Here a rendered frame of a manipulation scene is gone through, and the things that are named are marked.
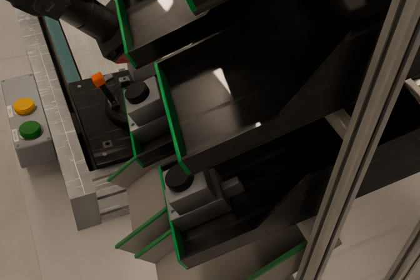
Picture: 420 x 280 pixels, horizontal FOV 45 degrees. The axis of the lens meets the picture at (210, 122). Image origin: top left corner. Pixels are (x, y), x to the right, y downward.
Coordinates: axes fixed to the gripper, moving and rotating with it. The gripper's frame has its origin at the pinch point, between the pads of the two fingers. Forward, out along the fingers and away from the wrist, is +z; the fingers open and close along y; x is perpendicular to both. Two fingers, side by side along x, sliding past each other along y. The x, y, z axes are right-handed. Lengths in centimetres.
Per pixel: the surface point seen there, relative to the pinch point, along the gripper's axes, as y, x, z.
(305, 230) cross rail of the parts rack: -51, -11, -8
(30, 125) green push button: 1.4, 25.7, -6.5
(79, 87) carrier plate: 9.0, 17.9, 1.5
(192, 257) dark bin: -48, -1, -15
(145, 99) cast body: -29.0, -5.2, -17.9
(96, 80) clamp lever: -1.3, 9.4, -4.3
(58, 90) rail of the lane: 10.6, 21.6, -0.6
